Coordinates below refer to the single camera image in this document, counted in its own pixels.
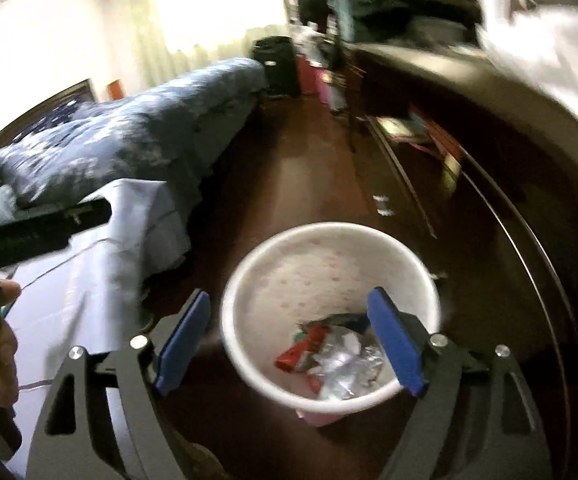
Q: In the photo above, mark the pink container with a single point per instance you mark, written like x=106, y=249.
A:
x=331, y=90

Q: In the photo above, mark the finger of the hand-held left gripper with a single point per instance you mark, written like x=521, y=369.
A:
x=91, y=215

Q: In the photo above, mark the red box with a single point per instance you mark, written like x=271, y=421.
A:
x=308, y=75

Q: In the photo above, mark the white cloth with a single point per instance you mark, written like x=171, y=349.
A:
x=544, y=35

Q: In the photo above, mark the dark wooden cabinet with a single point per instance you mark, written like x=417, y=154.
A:
x=494, y=160

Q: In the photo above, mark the pale green curtain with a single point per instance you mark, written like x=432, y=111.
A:
x=204, y=10

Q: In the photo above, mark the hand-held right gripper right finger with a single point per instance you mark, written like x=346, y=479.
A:
x=399, y=345

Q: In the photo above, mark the red wrapper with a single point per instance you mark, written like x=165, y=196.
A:
x=294, y=355

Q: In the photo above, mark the crumpled silver foil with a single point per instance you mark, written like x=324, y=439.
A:
x=344, y=365

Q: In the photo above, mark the dark wooden headboard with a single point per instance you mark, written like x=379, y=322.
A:
x=44, y=110

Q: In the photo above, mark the white paper scrap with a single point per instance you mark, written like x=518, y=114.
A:
x=383, y=205

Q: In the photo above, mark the blue patterned duvet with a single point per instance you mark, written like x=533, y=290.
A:
x=119, y=135

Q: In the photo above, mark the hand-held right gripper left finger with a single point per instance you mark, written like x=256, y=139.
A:
x=184, y=340

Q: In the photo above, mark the orange box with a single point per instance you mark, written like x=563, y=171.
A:
x=115, y=90

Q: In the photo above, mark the white round waste bin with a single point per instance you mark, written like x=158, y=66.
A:
x=319, y=270

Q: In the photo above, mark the black suitcase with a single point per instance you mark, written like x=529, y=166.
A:
x=276, y=67

